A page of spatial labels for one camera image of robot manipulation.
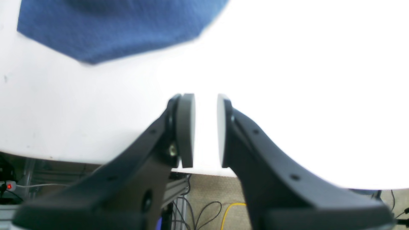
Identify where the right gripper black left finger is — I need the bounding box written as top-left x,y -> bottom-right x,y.
12,94 -> 195,230

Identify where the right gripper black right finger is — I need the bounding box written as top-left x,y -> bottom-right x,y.
217,94 -> 394,230

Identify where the dark blue printed T-shirt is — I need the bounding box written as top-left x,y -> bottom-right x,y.
17,0 -> 228,64

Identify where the yellow cable on floor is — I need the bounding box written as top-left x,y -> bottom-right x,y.
220,203 -> 247,230

